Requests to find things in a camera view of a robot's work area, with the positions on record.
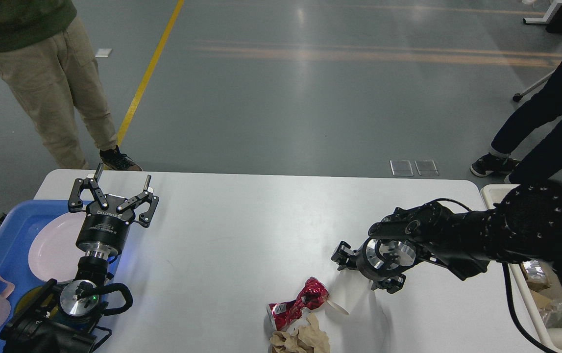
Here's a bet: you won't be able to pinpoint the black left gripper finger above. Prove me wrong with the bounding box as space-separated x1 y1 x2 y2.
68 163 110 214
117 175 160 228

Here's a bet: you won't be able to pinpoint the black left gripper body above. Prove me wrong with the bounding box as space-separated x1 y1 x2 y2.
75 196 135 257

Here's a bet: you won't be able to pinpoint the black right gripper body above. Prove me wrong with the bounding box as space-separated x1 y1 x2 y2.
356 238 401 283

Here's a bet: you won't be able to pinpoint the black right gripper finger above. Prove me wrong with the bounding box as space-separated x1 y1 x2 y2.
371 274 406 294
331 241 360 271

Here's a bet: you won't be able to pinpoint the white paper cup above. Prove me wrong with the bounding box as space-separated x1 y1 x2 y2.
327 270 372 315

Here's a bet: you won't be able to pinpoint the pink plate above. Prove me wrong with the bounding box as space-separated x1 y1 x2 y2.
28 212 86 283

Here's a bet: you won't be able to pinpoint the dark teal mug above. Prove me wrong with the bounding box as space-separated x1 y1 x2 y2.
13 285 59 319

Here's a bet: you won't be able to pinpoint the brown paper bag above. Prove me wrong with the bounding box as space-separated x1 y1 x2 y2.
526 279 552 310

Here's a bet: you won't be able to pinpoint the aluminium foil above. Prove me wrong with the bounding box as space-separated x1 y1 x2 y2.
539 300 562 328

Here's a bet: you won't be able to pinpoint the aluminium foil tray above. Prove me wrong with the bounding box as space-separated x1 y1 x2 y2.
520 260 550 292

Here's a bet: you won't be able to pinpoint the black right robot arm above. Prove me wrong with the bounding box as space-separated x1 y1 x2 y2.
331 179 562 353

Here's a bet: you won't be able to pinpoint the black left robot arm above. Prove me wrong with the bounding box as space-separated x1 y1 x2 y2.
0 164 159 353

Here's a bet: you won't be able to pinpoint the crushed red can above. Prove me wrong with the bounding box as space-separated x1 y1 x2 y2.
267 277 330 331

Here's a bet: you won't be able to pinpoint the blue plastic tray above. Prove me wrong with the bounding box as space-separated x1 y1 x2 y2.
0 201 117 353

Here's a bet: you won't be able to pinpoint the crumpled brown paper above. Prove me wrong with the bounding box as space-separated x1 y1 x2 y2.
269 313 331 353

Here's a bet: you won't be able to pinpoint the floor outlet plates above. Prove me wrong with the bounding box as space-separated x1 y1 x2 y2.
389 159 440 177

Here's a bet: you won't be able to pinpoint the person in khaki trousers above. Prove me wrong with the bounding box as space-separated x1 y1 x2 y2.
0 0 141 171

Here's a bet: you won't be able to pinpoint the beige plastic bin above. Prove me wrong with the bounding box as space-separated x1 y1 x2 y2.
480 184 562 353

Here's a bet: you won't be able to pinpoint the white office chair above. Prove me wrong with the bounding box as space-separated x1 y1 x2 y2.
512 70 555 102

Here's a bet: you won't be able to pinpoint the person in black clothes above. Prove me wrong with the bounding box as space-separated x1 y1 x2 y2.
470 61 562 184

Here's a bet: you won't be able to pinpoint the white desk leg far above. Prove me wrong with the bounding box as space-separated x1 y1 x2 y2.
522 0 562 34

